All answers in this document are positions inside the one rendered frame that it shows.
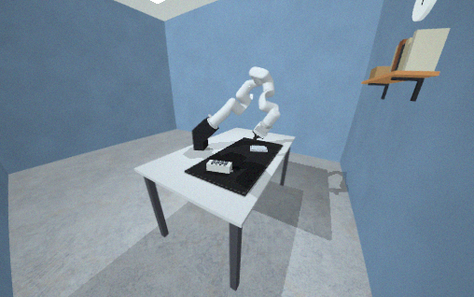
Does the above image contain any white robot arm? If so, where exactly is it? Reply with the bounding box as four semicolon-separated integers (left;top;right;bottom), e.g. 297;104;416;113
207;67;280;137

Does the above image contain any white operator panel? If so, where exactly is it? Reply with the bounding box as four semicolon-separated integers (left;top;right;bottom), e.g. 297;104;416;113
206;160;233;174

